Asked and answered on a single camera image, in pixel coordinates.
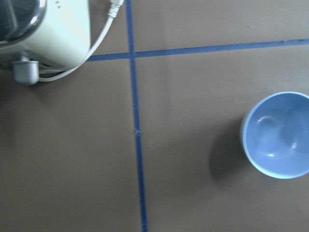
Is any white toaster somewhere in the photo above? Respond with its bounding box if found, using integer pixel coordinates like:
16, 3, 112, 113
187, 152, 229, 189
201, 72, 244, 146
0, 0, 91, 86

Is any blue bowl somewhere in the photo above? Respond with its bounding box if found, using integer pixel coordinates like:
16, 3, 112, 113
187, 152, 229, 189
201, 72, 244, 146
239, 91, 309, 179

